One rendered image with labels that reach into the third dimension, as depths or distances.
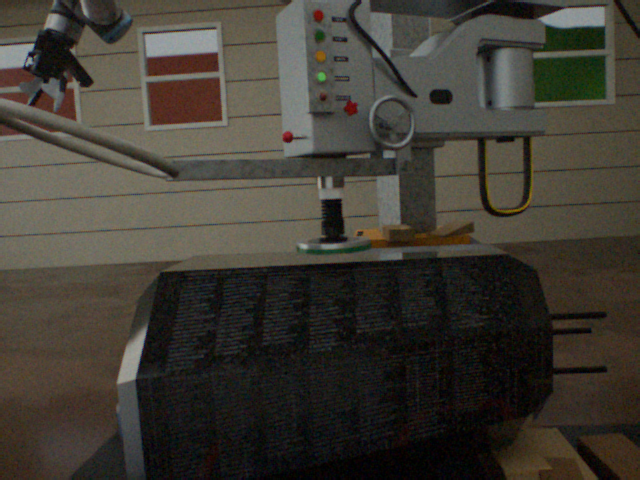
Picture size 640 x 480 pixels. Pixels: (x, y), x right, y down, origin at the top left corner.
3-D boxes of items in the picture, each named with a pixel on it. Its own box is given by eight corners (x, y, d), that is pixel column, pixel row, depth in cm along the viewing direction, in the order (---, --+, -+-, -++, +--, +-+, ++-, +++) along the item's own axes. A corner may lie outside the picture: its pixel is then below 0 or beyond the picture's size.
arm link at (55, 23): (72, 31, 148) (91, 30, 143) (66, 47, 148) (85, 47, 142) (42, 14, 141) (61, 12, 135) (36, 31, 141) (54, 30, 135)
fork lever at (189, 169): (383, 176, 174) (382, 160, 173) (417, 174, 156) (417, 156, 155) (163, 181, 146) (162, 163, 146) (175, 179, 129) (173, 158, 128)
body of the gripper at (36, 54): (20, 71, 139) (36, 29, 140) (50, 85, 146) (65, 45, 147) (34, 72, 135) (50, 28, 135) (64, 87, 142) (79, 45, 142)
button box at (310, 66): (332, 113, 143) (326, 4, 141) (337, 112, 141) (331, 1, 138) (305, 114, 140) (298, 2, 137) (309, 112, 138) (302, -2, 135)
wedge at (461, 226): (455, 231, 236) (455, 220, 235) (474, 232, 228) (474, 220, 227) (425, 236, 223) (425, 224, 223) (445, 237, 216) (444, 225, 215)
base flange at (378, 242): (356, 237, 272) (355, 227, 272) (455, 233, 266) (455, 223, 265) (350, 250, 224) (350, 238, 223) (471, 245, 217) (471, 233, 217)
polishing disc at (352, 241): (379, 245, 149) (379, 240, 148) (302, 251, 145) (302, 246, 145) (360, 238, 170) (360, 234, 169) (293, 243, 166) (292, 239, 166)
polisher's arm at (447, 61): (507, 169, 195) (503, 31, 190) (558, 166, 174) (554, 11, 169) (323, 179, 166) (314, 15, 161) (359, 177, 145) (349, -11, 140)
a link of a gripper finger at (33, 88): (9, 94, 144) (27, 69, 141) (29, 103, 148) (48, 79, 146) (11, 101, 142) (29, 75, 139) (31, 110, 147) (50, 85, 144)
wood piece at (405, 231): (382, 237, 230) (381, 225, 229) (405, 235, 230) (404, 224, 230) (389, 242, 210) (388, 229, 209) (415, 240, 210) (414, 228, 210)
